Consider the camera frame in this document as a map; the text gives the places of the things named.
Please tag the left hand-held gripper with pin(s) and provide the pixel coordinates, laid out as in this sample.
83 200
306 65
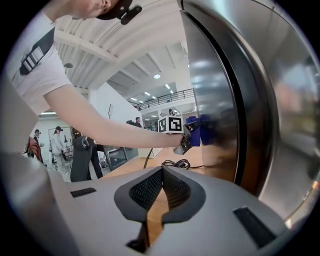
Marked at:
172 125

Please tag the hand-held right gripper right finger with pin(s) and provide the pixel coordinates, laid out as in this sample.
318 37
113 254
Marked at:
212 225

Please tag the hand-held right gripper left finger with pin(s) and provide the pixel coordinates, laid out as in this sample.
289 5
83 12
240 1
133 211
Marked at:
105 212

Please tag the black mini fridge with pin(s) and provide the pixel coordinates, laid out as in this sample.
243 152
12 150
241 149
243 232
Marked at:
225 75

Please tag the person's left forearm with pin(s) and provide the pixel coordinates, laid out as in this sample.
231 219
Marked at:
112 125

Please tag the person's left hand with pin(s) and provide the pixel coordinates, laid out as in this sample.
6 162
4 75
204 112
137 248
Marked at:
176 140

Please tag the black mezzanine railing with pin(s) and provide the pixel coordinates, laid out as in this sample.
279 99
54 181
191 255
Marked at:
165 98

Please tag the black office chair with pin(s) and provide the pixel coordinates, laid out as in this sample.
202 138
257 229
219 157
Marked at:
80 160

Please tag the round ceiling light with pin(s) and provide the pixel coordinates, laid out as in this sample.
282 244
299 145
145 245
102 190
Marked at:
157 76

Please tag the person's face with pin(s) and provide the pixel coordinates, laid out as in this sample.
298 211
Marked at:
82 7

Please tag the black head camera mount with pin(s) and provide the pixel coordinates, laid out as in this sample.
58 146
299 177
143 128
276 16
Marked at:
130 13

